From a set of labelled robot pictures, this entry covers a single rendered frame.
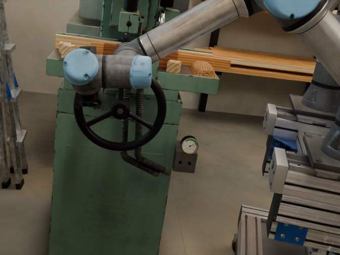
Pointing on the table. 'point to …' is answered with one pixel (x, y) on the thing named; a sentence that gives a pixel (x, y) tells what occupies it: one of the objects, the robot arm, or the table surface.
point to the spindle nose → (130, 5)
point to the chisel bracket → (131, 16)
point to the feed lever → (166, 3)
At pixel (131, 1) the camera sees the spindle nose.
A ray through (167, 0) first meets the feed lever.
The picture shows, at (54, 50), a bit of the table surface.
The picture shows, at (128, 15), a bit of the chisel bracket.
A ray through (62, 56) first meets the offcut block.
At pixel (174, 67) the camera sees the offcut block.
